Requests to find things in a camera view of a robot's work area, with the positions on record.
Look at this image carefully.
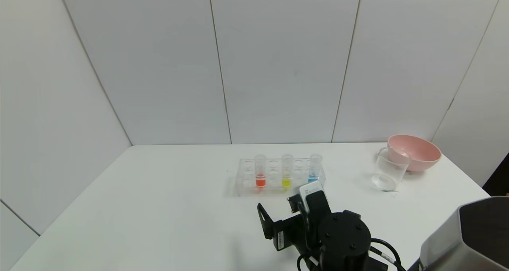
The black camera cable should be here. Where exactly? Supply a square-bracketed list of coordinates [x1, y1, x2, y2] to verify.
[296, 201, 319, 271]

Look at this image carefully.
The clear glass beaker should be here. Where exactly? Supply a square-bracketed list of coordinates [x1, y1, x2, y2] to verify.
[371, 146, 410, 192]

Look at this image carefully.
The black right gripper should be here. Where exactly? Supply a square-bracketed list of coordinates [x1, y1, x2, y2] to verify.
[257, 197, 311, 252]

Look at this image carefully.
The pink bowl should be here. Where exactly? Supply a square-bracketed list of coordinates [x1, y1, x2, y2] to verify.
[387, 134, 442, 173]

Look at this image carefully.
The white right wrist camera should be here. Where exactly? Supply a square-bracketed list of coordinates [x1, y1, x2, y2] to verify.
[299, 180, 332, 224]

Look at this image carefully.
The red pigment test tube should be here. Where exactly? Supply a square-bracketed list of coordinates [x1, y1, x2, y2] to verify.
[254, 154, 266, 189]

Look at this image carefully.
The clear plastic test tube rack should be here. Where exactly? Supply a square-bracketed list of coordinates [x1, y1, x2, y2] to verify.
[235, 157, 326, 197]

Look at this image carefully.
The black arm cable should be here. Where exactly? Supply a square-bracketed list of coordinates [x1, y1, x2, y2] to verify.
[369, 238, 405, 271]

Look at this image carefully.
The blue pigment test tube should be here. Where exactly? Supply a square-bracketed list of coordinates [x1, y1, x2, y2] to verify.
[309, 154, 322, 183]

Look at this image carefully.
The yellow pigment test tube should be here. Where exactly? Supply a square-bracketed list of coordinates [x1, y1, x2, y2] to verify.
[281, 154, 293, 189]

